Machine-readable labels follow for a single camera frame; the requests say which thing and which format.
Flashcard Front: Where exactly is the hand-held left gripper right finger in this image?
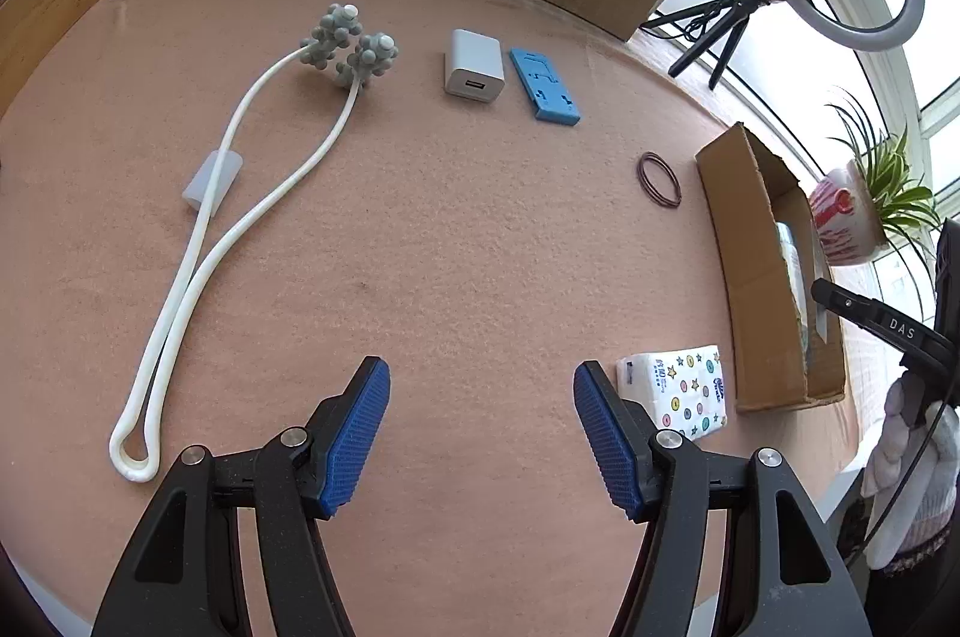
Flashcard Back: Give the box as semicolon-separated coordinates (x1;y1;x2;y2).
574;361;875;637

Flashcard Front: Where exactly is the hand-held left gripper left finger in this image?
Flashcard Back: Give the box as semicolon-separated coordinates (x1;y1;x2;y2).
90;355;392;637

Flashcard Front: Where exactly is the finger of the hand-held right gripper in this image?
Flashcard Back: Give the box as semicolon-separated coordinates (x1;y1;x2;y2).
810;278;957;369

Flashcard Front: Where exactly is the star-printed tissue pack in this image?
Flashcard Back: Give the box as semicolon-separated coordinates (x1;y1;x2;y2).
616;344;730;439

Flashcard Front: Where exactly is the cardboard box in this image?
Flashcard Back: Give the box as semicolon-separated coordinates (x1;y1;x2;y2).
695;121;847;413

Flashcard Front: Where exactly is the maroon hair tie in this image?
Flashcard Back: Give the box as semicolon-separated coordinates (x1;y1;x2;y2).
637;152;682;207

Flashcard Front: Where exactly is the translucent white cap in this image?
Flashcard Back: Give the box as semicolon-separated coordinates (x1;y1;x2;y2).
181;151;245;210

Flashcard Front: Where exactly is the blue phone stand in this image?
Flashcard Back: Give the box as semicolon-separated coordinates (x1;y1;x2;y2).
510;47;582;126

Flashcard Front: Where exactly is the white USB charger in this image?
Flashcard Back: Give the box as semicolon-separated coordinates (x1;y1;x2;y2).
444;29;503;107

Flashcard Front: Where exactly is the white massager with grey balls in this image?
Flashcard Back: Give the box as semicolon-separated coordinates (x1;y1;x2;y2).
110;2;401;484

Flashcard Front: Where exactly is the person's right hand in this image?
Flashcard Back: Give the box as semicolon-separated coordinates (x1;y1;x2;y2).
861;374;960;570

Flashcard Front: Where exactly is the potted green plant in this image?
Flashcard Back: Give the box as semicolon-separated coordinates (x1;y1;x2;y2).
808;85;946;267

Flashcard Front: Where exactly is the pink felt mat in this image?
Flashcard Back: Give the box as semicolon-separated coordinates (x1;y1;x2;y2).
0;0;863;637

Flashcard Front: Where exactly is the black tripod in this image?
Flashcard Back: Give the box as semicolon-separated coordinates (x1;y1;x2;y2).
645;0;758;89

